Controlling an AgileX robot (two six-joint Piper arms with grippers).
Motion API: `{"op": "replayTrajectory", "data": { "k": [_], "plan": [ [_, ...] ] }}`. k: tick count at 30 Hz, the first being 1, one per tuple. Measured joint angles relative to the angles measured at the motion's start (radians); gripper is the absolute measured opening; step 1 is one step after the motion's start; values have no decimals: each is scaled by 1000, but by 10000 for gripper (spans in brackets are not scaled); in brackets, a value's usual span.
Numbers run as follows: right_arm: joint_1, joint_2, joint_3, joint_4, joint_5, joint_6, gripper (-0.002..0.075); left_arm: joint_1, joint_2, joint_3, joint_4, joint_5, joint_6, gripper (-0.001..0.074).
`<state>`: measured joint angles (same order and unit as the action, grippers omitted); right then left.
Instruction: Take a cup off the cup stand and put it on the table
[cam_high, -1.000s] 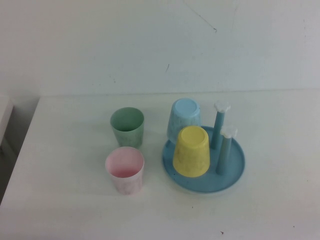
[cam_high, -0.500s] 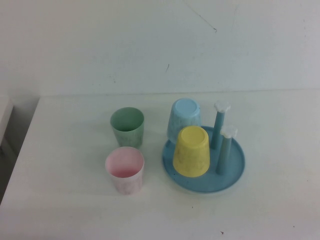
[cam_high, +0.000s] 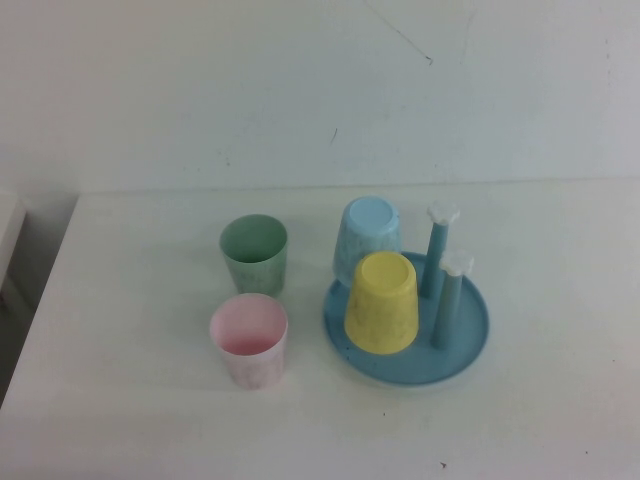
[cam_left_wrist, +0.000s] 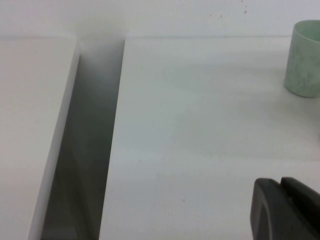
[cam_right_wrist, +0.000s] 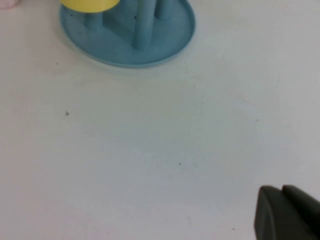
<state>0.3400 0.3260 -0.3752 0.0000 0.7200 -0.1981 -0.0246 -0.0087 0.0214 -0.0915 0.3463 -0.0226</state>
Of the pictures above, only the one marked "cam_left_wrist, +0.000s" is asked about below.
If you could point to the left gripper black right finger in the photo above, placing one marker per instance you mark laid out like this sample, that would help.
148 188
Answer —
305 197

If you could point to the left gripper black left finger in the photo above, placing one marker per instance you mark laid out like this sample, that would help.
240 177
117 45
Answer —
270 215

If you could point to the light green plastic cup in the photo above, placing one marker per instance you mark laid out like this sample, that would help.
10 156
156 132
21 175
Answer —
302 65

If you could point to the white side table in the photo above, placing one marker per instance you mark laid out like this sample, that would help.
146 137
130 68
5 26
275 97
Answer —
30 125

